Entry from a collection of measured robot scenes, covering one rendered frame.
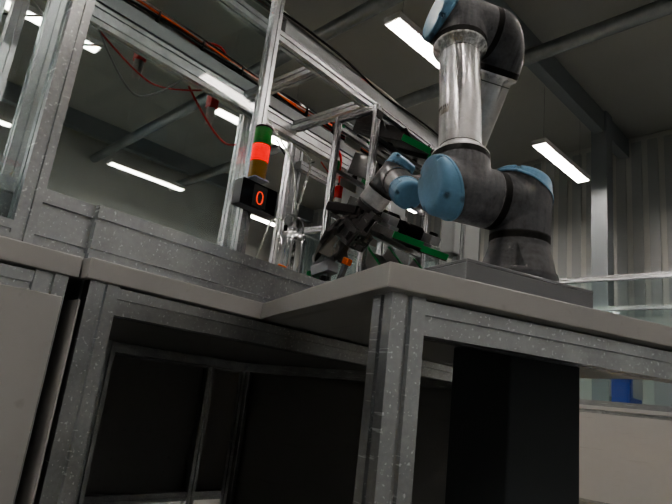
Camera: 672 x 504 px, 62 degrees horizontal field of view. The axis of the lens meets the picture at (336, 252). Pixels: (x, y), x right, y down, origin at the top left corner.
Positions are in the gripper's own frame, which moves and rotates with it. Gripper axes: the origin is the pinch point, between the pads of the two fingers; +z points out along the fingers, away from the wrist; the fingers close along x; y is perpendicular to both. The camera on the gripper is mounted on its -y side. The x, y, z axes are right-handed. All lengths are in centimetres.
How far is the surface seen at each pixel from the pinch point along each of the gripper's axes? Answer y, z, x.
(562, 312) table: 74, -36, -38
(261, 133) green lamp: -27.2, -16.8, -20.8
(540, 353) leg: 76, -30, -39
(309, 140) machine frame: -139, -4, 84
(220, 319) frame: 37, 2, -51
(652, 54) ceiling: -335, -303, 630
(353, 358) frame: 38.4, 3.3, -14.0
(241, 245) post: -9.0, 8.7, -18.7
